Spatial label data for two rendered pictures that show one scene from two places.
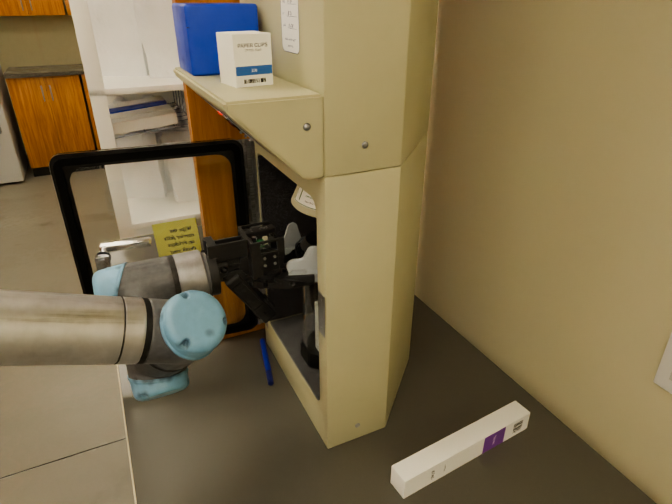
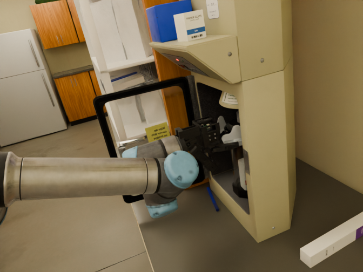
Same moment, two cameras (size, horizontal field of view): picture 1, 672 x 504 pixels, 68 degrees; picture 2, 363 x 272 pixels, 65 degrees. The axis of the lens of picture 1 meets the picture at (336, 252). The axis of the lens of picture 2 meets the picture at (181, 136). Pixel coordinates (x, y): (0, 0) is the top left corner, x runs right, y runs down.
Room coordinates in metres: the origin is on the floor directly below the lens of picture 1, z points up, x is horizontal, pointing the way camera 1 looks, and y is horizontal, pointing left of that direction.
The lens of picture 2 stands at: (-0.04, 0.06, 1.57)
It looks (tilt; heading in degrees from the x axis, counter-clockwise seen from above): 23 degrees down; 10
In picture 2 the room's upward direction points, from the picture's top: 11 degrees counter-clockwise
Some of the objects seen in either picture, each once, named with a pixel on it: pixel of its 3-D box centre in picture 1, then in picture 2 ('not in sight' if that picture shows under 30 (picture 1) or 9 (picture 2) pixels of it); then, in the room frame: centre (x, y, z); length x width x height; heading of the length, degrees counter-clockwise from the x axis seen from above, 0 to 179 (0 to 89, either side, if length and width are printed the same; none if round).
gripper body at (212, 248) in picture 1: (245, 260); (198, 138); (0.68, 0.14, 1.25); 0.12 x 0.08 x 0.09; 116
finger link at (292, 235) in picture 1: (294, 238); (222, 124); (0.77, 0.07, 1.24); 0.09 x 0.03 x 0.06; 140
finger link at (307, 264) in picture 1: (315, 262); (237, 134); (0.68, 0.03, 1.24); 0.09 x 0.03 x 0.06; 91
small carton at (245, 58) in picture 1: (244, 58); (189, 26); (0.66, 0.11, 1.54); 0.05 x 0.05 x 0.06; 34
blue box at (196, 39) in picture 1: (216, 37); (170, 21); (0.79, 0.17, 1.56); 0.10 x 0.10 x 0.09; 26
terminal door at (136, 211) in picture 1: (168, 253); (154, 143); (0.81, 0.31, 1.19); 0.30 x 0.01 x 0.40; 110
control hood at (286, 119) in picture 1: (239, 116); (188, 59); (0.71, 0.13, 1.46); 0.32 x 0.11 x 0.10; 26
